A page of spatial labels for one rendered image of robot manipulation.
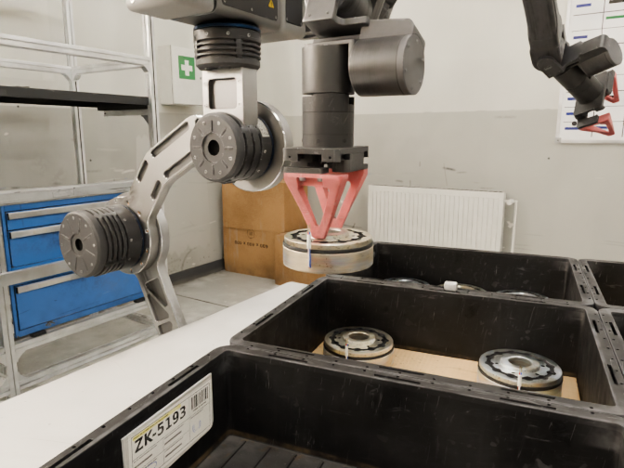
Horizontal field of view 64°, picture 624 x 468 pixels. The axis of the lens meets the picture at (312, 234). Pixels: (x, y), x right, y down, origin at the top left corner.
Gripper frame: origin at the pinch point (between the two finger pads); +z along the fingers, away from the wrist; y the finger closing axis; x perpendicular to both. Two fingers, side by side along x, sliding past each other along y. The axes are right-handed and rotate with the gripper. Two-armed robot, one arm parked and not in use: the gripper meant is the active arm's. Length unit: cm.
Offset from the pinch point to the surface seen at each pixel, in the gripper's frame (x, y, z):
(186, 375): 8.0, -16.5, 12.2
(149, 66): 158, 156, -41
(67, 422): 45, -1, 36
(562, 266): -28, 50, 14
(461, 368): -14.0, 16.9, 22.5
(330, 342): 3.9, 11.1, 19.3
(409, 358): -6.5, 17.0, 22.6
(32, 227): 171, 92, 30
